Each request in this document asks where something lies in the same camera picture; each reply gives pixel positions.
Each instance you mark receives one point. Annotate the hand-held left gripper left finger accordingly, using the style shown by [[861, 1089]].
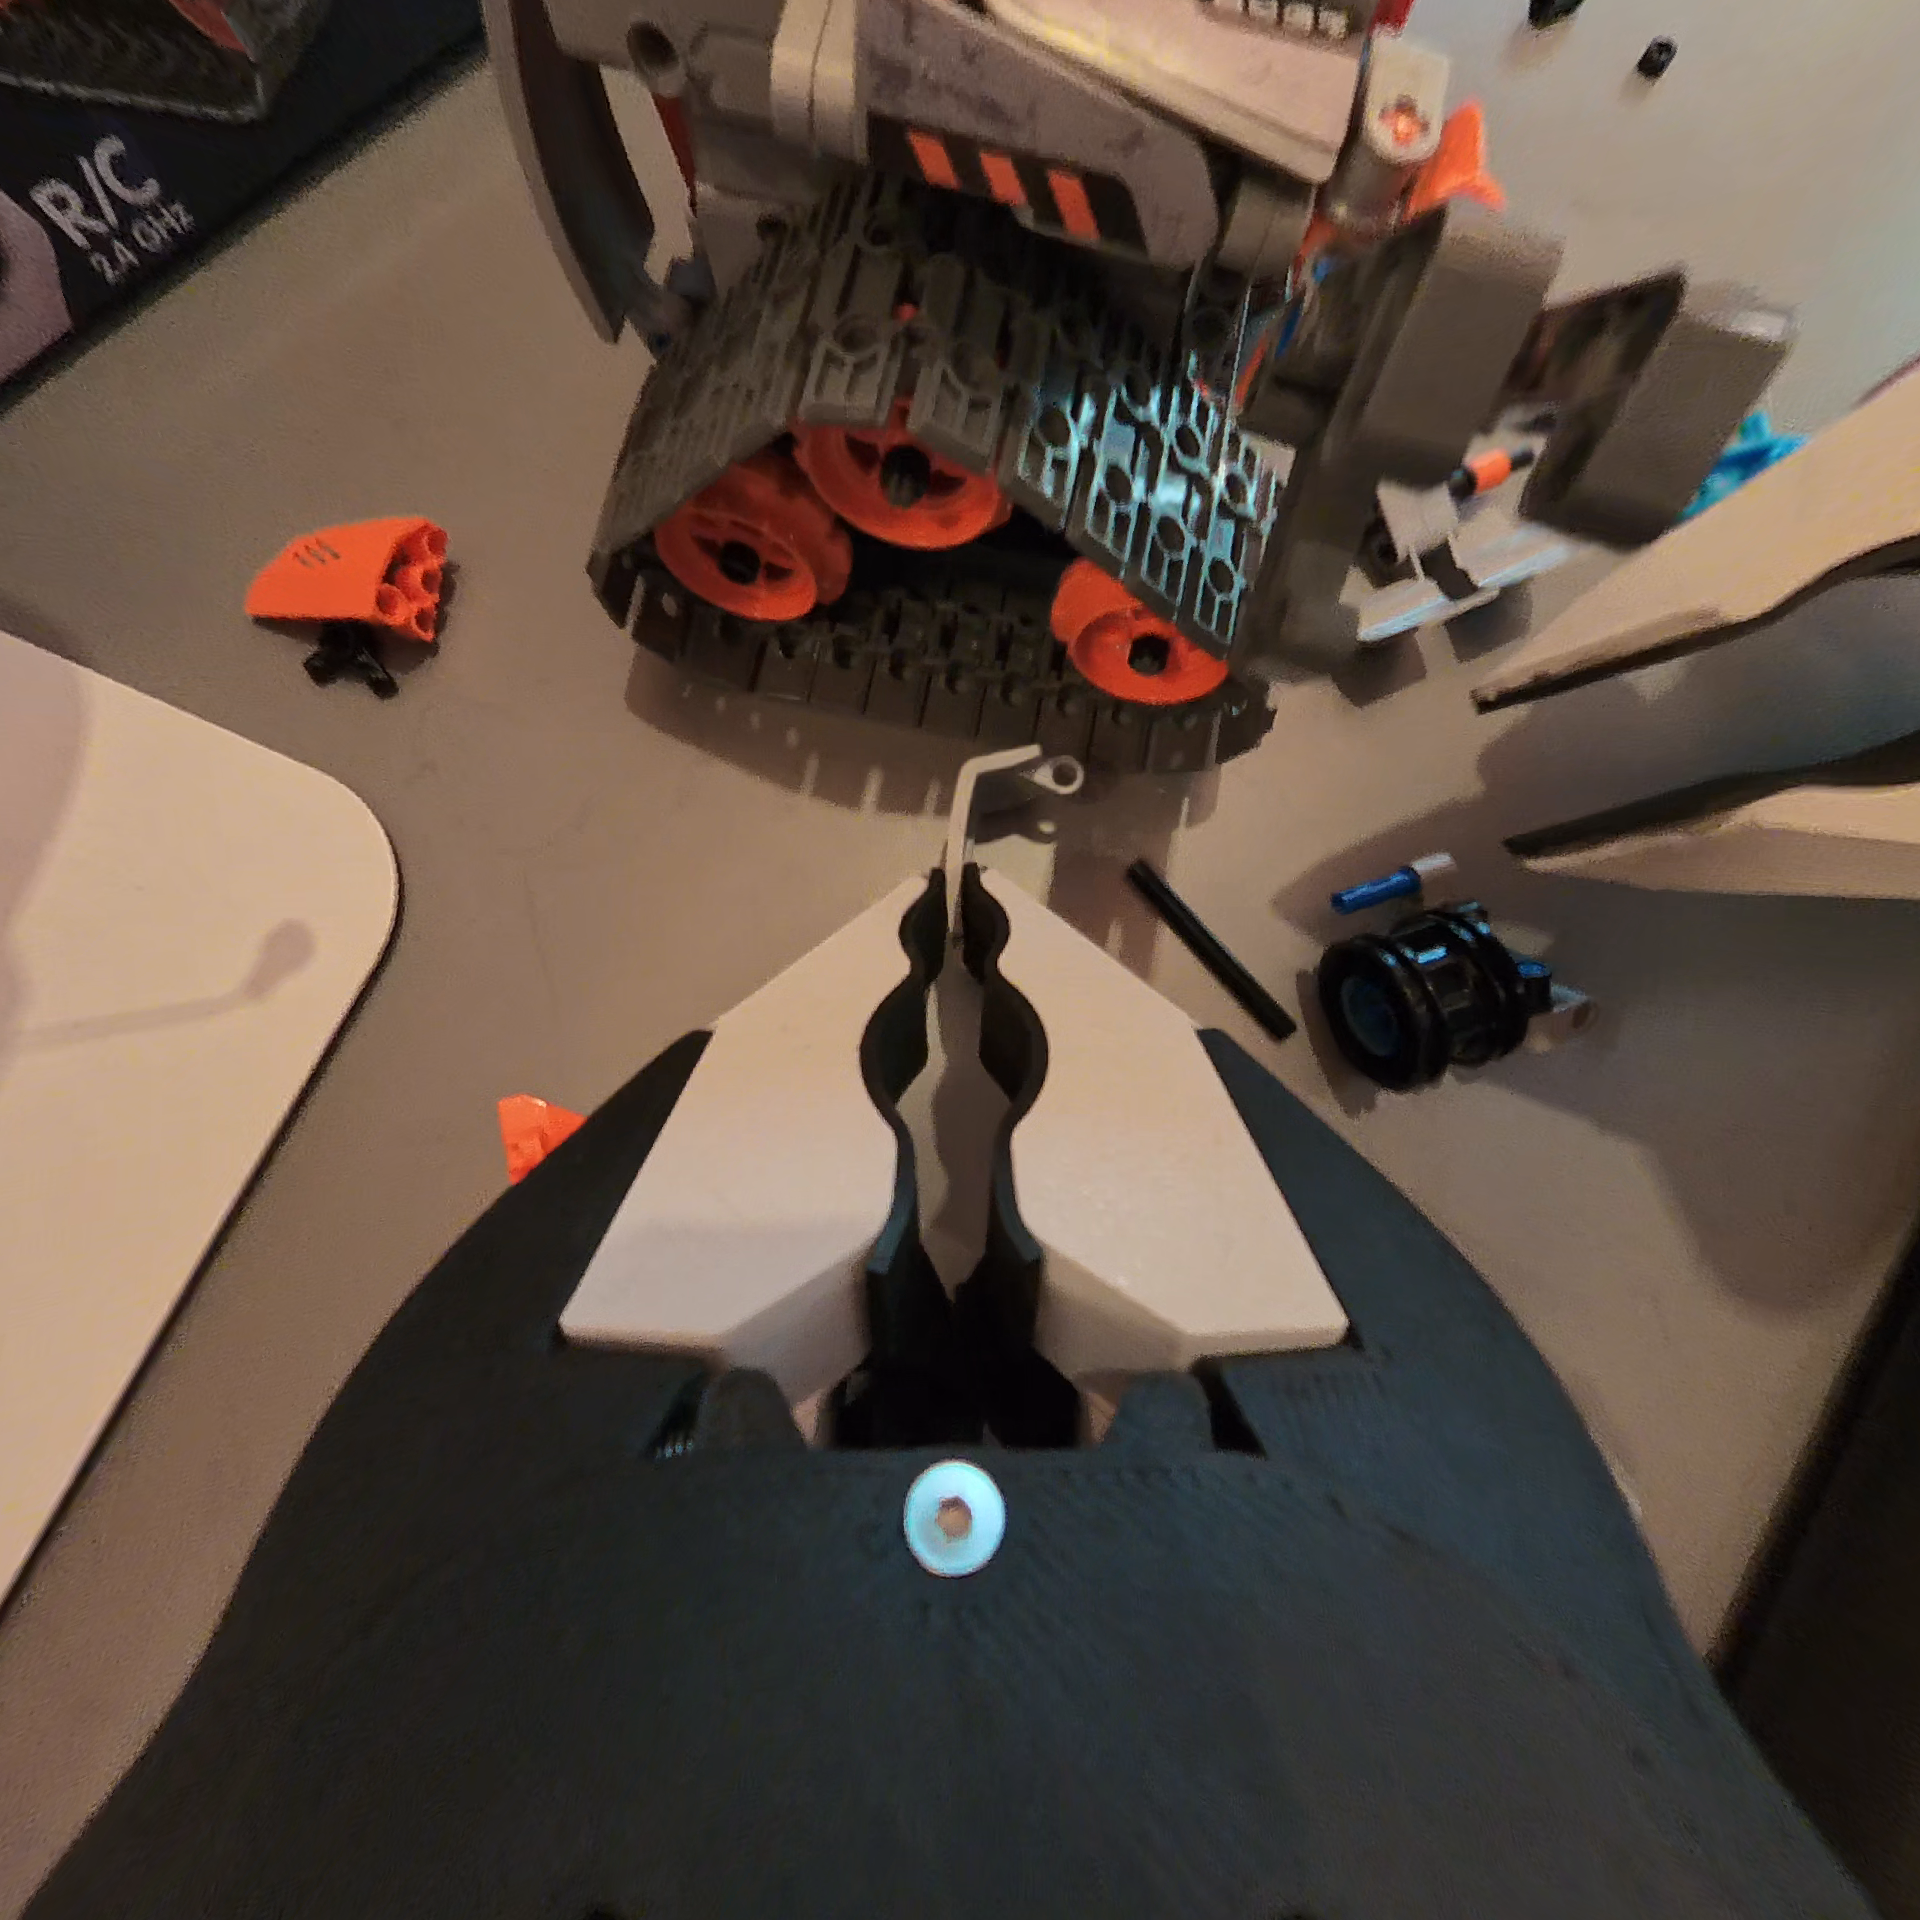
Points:
[[704, 1201]]

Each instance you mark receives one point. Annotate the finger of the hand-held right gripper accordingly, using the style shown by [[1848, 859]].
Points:
[[1770, 556], [1799, 833]]

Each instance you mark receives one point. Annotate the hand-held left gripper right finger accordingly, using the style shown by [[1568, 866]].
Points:
[[1185, 1201]]

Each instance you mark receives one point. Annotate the white curved panel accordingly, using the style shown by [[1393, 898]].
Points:
[[968, 819]]

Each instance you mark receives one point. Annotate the orange wedge brick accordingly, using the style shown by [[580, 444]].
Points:
[[533, 1133]]

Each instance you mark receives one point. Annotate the long black axle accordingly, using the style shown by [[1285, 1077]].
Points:
[[1208, 949]]

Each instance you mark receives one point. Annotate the white book stand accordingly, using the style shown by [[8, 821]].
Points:
[[149, 975]]

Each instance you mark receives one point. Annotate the small orange fin piece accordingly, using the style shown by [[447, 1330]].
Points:
[[338, 580]]

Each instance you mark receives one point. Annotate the grey orange tracked toy robot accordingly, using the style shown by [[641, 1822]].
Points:
[[930, 346]]

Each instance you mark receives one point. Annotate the blue robot kit box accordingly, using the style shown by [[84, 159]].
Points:
[[89, 226]]

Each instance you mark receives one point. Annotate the grey bracket with orange bush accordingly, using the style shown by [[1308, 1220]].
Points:
[[1440, 587]]

